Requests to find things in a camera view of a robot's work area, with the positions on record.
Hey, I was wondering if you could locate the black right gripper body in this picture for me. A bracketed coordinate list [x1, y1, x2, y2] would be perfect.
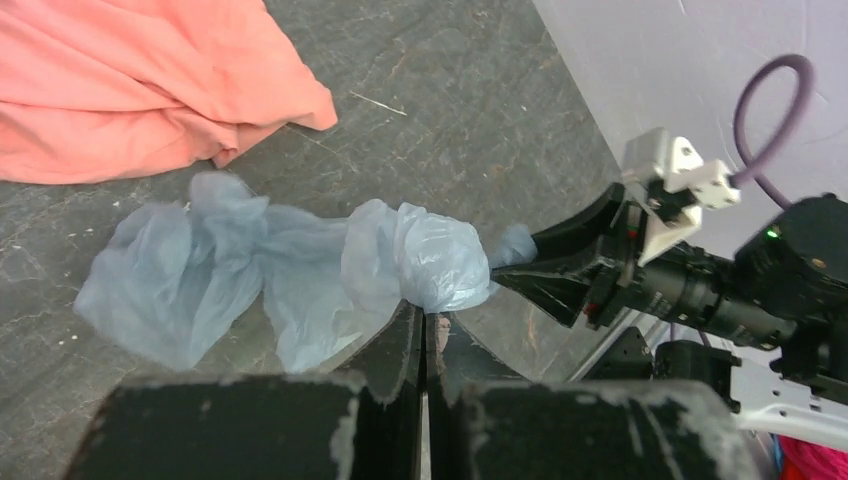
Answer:
[583, 200, 647, 330]

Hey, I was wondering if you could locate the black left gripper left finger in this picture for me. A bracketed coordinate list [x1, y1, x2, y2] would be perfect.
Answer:
[65, 302, 424, 479]

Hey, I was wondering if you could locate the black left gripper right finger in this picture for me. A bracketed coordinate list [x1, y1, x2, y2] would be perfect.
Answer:
[423, 315, 760, 479]

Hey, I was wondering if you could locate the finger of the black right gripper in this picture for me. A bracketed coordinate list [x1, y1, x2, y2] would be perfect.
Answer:
[491, 264, 597, 328]
[532, 183, 625, 261]

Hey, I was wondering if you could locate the light blue plastic trash bag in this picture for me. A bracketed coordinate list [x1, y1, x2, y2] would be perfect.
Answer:
[74, 172, 538, 373]

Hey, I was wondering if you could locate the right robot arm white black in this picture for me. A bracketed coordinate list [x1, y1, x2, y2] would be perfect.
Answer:
[492, 184, 847, 450]

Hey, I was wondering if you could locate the pink cloth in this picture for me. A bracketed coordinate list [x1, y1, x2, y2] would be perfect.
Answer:
[1, 1, 337, 185]

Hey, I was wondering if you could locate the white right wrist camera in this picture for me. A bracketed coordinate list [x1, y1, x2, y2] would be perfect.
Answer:
[622, 128, 741, 267]

